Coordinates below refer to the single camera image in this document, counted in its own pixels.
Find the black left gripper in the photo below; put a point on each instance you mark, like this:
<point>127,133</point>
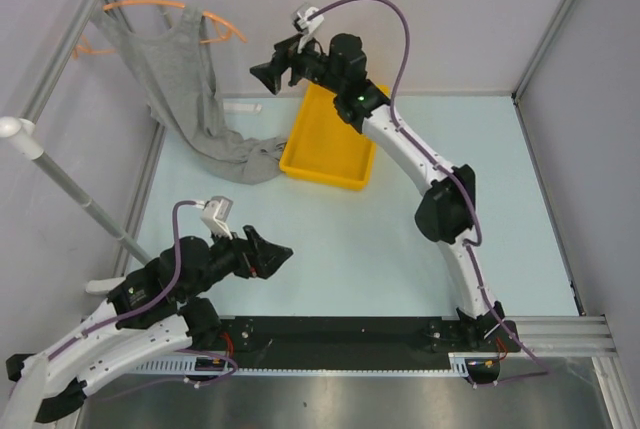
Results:
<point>256,257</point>

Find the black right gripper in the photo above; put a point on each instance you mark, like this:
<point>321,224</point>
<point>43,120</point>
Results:
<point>285,57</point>

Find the orange wire hanger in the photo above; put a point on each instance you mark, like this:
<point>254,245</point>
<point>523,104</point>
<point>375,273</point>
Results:
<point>224,30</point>

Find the grey tank top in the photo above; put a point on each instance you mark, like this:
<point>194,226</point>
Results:
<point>176,73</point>

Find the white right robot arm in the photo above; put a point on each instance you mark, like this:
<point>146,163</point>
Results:
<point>446,214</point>

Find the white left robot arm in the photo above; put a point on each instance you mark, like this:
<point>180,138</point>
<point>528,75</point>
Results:
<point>151,312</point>

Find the yellow plastic tray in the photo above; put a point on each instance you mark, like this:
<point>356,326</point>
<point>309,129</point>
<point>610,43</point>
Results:
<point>322,149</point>

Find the white clothes rack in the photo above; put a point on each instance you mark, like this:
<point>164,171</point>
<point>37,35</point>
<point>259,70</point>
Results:
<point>97,127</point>

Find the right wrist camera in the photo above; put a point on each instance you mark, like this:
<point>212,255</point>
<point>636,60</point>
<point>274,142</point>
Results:
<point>306,19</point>

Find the white slotted cable duct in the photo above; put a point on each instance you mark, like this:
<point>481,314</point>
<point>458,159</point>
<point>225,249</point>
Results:
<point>183,365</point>

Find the aluminium frame rail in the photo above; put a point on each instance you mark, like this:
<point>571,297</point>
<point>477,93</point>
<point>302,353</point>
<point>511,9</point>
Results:
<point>570,336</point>

